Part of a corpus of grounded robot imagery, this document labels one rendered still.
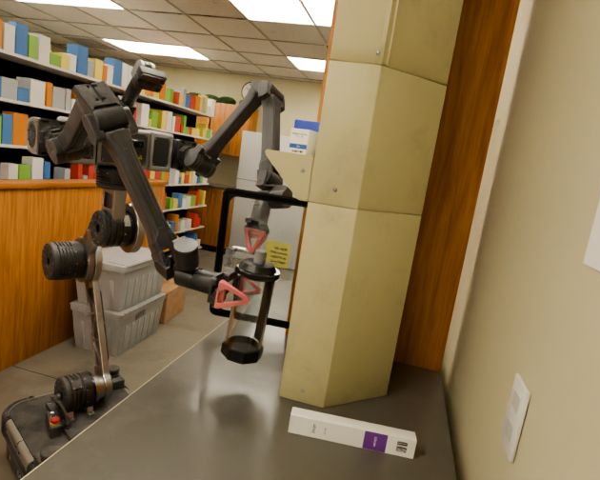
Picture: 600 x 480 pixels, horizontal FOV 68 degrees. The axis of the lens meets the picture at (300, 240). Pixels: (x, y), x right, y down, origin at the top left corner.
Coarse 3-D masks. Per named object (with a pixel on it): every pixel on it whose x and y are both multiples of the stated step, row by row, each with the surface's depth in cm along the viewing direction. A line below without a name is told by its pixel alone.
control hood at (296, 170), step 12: (276, 156) 98; (288, 156) 98; (300, 156) 97; (312, 156) 97; (276, 168) 98; (288, 168) 98; (300, 168) 97; (312, 168) 97; (288, 180) 98; (300, 180) 98; (300, 192) 98
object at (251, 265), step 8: (256, 256) 104; (264, 256) 104; (240, 264) 104; (248, 264) 102; (256, 264) 104; (264, 264) 105; (272, 264) 107; (256, 272) 101; (264, 272) 102; (272, 272) 103
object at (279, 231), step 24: (264, 192) 130; (240, 216) 132; (264, 216) 131; (288, 216) 130; (240, 240) 133; (264, 240) 132; (288, 240) 131; (288, 264) 132; (288, 288) 133; (288, 312) 135
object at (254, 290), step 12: (240, 276) 103; (264, 276) 101; (240, 288) 103; (252, 288) 102; (264, 288) 103; (240, 300) 103; (252, 300) 102; (264, 300) 104; (240, 312) 103; (252, 312) 103; (264, 312) 105; (228, 324) 107; (240, 324) 104; (252, 324) 104; (264, 324) 106; (228, 336) 106; (240, 336) 104; (252, 336) 105; (240, 348) 105; (252, 348) 106
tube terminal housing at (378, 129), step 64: (320, 128) 95; (384, 128) 94; (320, 192) 97; (384, 192) 98; (320, 256) 99; (384, 256) 103; (320, 320) 101; (384, 320) 107; (320, 384) 103; (384, 384) 113
